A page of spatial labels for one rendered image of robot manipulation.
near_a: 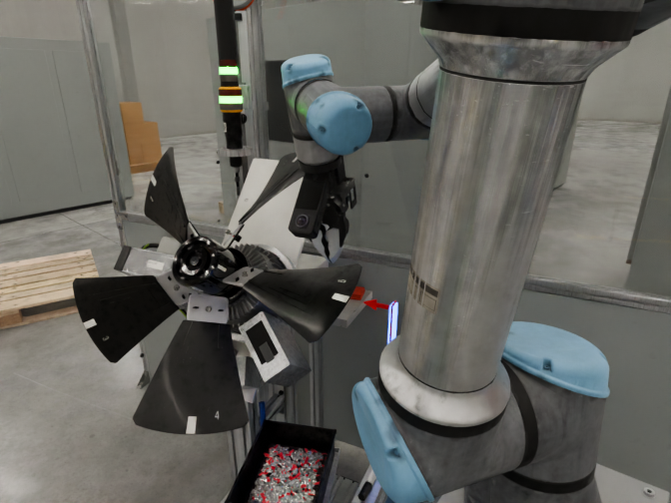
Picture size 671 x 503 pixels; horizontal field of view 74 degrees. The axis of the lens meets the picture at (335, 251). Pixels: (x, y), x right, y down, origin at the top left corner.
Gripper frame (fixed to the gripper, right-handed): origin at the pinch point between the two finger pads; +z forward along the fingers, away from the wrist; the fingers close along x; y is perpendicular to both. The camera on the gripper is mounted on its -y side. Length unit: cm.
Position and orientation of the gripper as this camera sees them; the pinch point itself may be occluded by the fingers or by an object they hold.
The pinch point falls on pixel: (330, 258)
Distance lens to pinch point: 83.7
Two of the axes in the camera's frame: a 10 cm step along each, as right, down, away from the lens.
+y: 4.2, -5.8, 7.0
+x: -9.0, -1.6, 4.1
